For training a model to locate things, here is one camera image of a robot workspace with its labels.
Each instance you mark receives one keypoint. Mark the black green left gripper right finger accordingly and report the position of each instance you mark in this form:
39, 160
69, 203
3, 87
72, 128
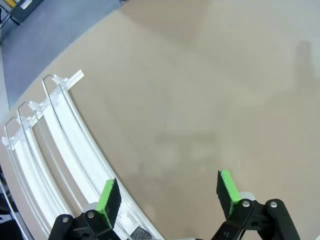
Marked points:
226, 192

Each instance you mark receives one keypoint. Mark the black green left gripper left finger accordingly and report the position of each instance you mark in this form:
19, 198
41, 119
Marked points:
110, 205

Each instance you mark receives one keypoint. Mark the white can dispenser rack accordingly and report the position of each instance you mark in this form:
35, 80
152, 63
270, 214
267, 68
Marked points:
57, 130

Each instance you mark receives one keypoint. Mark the dark grey cabinet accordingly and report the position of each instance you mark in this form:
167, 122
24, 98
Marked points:
22, 12

